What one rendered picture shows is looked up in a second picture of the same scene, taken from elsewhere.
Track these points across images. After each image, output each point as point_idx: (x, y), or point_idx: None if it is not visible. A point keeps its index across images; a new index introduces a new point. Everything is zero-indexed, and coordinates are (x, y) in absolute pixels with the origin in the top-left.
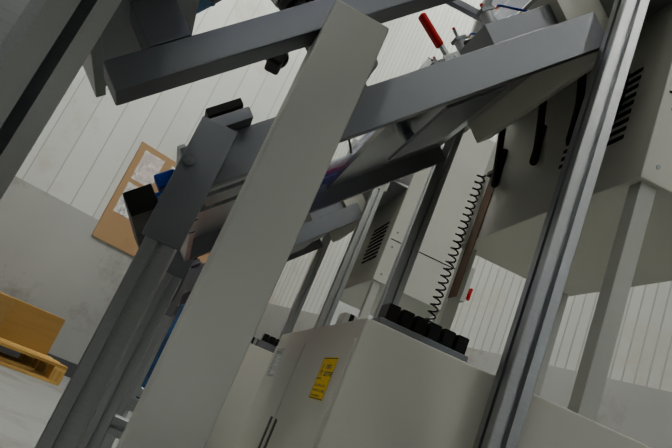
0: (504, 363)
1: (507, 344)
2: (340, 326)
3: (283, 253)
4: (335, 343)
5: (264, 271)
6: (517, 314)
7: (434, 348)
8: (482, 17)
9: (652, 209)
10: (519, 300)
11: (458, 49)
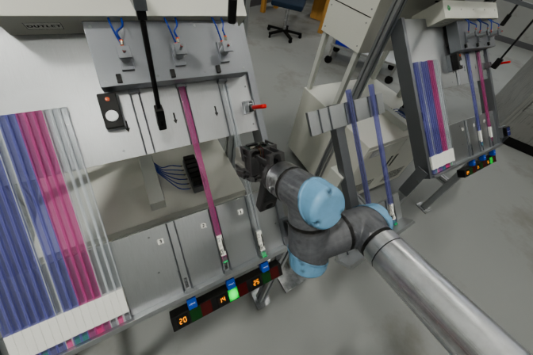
0: (231, 154)
1: (230, 150)
2: (215, 200)
3: None
4: (220, 203)
5: None
6: (231, 143)
7: (235, 172)
8: (228, 52)
9: None
10: (229, 139)
11: (181, 56)
